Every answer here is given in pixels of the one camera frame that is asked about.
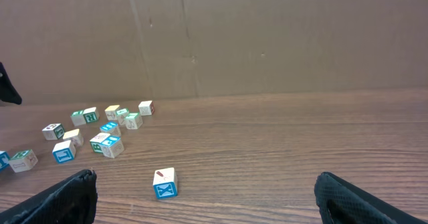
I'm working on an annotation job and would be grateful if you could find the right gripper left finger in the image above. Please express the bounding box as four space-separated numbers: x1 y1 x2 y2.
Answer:
1 169 98 224

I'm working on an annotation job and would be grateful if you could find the yellow top block back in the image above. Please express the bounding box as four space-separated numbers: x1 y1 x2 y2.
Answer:
105 105 120 121

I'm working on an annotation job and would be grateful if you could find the yellow top block front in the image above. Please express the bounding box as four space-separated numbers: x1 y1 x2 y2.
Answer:
63 128 84 146

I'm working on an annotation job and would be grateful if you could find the green R block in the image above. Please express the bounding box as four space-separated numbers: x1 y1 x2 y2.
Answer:
9 149 38 173

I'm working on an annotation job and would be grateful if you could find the blue top block centre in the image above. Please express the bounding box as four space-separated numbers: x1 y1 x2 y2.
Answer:
100 122 121 136

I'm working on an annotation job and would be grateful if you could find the white block red picture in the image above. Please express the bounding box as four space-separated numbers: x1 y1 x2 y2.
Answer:
90 132 110 153

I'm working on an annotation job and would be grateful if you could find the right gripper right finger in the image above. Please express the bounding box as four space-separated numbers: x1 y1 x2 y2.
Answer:
314 172 426 224

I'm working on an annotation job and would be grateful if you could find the white block green side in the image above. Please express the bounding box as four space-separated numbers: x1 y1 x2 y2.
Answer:
83 107 100 123

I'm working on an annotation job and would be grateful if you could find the white block back right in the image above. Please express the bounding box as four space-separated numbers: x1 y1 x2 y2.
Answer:
138 100 154 116

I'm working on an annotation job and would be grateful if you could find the white feather block blue X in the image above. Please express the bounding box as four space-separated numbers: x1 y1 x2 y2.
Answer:
152 167 178 199

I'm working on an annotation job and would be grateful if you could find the green seven block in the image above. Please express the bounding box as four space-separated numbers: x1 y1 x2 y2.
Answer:
125 112 143 130

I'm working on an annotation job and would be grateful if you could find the blue P block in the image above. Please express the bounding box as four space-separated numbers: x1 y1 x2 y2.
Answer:
100 136 124 158

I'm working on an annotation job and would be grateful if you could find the yellow block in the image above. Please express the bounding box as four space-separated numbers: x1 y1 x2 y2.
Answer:
105 105 120 121
63 128 84 146

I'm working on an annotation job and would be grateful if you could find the blue top letter block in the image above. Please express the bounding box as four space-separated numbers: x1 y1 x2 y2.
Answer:
0 150 9 171

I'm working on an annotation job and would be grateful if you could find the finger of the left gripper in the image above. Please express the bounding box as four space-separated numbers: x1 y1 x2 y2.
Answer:
0 63 22 105

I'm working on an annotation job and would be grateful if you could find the green letter block far left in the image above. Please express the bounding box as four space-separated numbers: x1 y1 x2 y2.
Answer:
70 110 86 126

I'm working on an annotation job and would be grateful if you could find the white block blue side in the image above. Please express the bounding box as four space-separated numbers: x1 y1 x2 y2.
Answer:
52 140 76 164

